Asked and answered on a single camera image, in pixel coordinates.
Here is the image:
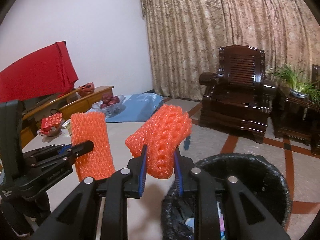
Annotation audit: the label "red gift packet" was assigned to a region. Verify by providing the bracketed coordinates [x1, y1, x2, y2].
[41, 112, 63, 128]

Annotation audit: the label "wooden tv cabinet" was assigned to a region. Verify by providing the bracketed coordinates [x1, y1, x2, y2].
[21, 86, 113, 147]

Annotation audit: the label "tissue box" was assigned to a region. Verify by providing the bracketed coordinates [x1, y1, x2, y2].
[61, 119, 72, 137]

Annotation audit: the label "thick orange foam net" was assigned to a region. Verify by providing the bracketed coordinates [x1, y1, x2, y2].
[125, 105, 192, 179]

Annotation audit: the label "glass dish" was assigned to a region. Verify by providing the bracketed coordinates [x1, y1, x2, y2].
[38, 124, 62, 137]

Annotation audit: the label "red apples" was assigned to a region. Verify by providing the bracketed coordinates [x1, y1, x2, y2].
[100, 94, 120, 108]

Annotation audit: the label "red cloth cover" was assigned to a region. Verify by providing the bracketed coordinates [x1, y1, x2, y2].
[1, 41, 78, 102]

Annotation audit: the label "potted green plant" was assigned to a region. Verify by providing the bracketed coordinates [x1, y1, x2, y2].
[272, 63, 319, 105]

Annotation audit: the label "glass fruit bowl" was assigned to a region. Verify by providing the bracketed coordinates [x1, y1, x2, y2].
[92, 94, 126, 118]

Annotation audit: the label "floral beige curtain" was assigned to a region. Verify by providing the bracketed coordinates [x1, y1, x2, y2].
[141, 0, 319, 100]

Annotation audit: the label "blue tablecloth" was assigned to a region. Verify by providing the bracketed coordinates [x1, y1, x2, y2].
[86, 93, 164, 124]

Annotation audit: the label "dark wooden side table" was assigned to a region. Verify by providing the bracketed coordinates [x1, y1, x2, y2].
[270, 86, 319, 155]

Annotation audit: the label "blue plastic bag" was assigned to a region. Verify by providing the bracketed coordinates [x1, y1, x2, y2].
[175, 206, 195, 239]

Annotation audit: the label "dark wooden armchair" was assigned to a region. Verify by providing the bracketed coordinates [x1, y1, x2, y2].
[199, 44, 277, 143]
[311, 64, 320, 89]

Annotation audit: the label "black lined trash bin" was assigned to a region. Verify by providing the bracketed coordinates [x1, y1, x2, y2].
[161, 153, 293, 240]

